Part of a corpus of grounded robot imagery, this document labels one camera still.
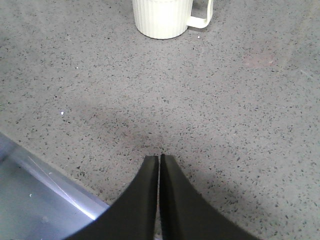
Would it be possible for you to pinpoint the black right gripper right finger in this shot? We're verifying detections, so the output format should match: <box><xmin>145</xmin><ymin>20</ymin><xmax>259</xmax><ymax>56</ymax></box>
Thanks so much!
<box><xmin>159</xmin><ymin>154</ymin><xmax>256</xmax><ymax>240</ymax></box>

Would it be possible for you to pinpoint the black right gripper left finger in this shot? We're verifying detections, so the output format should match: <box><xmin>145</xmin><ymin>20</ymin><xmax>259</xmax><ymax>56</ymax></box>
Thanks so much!
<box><xmin>66</xmin><ymin>156</ymin><xmax>159</xmax><ymax>240</ymax></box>

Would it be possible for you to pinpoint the cream ribbed cup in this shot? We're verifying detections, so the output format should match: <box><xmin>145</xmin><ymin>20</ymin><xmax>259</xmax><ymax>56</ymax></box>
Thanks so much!
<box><xmin>132</xmin><ymin>0</ymin><xmax>214</xmax><ymax>40</ymax></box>

